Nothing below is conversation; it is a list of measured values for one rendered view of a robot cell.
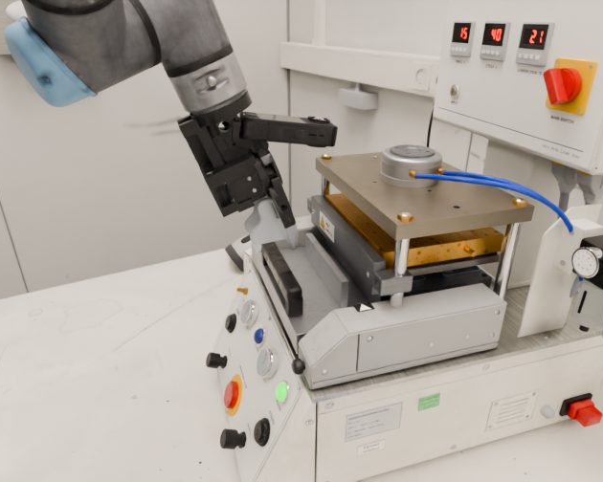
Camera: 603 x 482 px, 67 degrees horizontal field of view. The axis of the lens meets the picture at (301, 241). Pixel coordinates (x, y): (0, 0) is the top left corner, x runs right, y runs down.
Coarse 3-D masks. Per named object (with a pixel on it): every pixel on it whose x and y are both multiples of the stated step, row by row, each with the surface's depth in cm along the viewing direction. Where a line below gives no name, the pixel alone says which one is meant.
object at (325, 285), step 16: (288, 256) 72; (304, 256) 72; (320, 256) 64; (304, 272) 67; (320, 272) 65; (336, 272) 59; (272, 288) 64; (304, 288) 63; (320, 288) 63; (336, 288) 59; (352, 288) 63; (304, 304) 60; (320, 304) 60; (336, 304) 60; (352, 304) 60; (288, 320) 57; (304, 320) 57; (320, 320) 57; (288, 336) 58
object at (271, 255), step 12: (264, 252) 67; (276, 252) 64; (264, 264) 69; (276, 264) 61; (276, 276) 61; (288, 276) 58; (288, 288) 56; (300, 288) 56; (288, 300) 56; (300, 300) 57; (288, 312) 57; (300, 312) 57
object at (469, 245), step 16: (336, 208) 67; (352, 208) 66; (352, 224) 62; (368, 224) 61; (368, 240) 57; (384, 240) 57; (416, 240) 57; (432, 240) 57; (448, 240) 57; (464, 240) 57; (480, 240) 57; (496, 240) 58; (384, 256) 54; (416, 256) 56; (432, 256) 56; (448, 256) 57; (464, 256) 58; (480, 256) 59; (496, 256) 59; (416, 272) 57; (432, 272) 57
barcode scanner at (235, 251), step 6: (240, 240) 112; (246, 240) 111; (228, 246) 112; (234, 246) 111; (240, 246) 110; (246, 246) 109; (228, 252) 110; (234, 252) 109; (240, 252) 109; (234, 258) 108; (240, 258) 108; (240, 264) 109; (240, 270) 110
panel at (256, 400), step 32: (256, 288) 73; (256, 320) 70; (224, 352) 78; (256, 352) 67; (288, 352) 58; (224, 384) 74; (256, 384) 64; (288, 384) 55; (256, 416) 61; (288, 416) 54; (256, 448) 59; (256, 480) 57
